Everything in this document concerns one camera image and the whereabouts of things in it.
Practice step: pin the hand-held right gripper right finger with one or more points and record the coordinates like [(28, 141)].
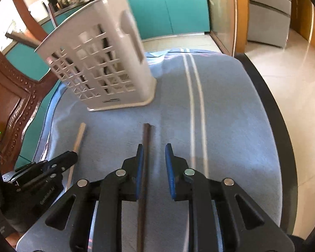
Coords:
[(170, 168)]

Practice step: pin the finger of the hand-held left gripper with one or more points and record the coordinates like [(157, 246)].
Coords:
[(68, 157), (36, 179)]

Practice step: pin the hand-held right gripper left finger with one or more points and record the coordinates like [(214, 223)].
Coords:
[(140, 168)]

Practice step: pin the cream chopstick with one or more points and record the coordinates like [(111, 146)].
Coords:
[(80, 136)]

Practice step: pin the dark brown chopstick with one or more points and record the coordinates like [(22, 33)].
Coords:
[(146, 141)]

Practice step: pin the white plastic utensil holder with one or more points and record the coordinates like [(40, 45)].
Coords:
[(136, 65)]

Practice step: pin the reddish brown chopstick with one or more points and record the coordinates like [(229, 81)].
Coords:
[(21, 38)]

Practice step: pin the blue striped cloth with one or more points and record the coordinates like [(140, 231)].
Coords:
[(225, 123)]

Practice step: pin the carved wooden chair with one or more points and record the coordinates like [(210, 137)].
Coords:
[(8, 97)]

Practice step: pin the teal cupboard doors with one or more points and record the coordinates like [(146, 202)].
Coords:
[(173, 10)]

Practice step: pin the wood framed glass door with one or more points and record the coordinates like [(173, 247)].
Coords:
[(223, 5)]

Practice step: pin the grey drawer cabinet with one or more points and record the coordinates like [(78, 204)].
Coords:
[(267, 18)]

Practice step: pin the brown wooden cabinet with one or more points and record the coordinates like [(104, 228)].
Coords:
[(302, 13)]

